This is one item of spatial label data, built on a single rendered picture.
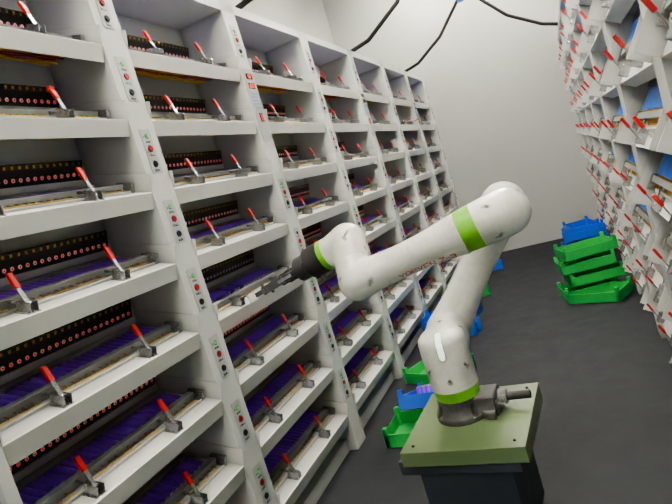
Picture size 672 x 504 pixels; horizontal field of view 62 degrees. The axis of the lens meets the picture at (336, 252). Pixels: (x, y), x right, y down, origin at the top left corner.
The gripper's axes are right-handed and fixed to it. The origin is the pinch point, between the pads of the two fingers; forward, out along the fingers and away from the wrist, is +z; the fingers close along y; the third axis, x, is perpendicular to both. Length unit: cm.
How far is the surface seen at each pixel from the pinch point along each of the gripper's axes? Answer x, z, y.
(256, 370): -20.4, 11.6, -4.9
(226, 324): -3.1, 7.5, -11.9
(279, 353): -20.8, 11.4, 10.3
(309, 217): 17, 2, 66
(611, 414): -97, -67, 51
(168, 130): 55, -7, -9
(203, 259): 16.8, 2.3, -12.7
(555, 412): -93, -49, 57
